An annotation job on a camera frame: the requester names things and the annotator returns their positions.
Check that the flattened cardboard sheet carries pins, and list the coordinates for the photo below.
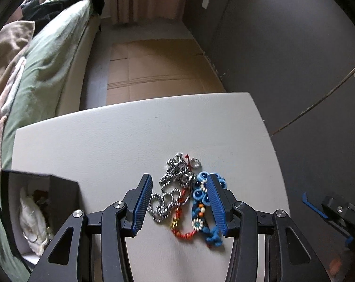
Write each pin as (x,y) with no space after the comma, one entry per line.
(153,64)

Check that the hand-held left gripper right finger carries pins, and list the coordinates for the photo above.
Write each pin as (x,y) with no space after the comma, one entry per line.
(217,202)

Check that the black square box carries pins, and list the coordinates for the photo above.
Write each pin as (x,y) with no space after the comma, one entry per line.
(62,194)

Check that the clear plastic bag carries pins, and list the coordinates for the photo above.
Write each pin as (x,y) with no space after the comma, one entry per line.
(33,220)

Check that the white wall outlet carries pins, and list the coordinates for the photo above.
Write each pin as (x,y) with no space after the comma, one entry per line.
(206,3)

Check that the black clothing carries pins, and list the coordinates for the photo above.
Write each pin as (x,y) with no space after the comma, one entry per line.
(62,1)

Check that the bed with green sheet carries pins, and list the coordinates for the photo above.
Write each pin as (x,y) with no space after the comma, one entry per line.
(54,53)

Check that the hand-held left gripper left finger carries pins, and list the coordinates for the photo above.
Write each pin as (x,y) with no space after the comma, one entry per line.
(143,202)

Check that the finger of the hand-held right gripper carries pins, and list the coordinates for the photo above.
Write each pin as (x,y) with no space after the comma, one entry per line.
(312,206)
(349,241)

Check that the beige blanket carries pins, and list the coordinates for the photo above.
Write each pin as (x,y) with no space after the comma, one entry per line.
(6,53)

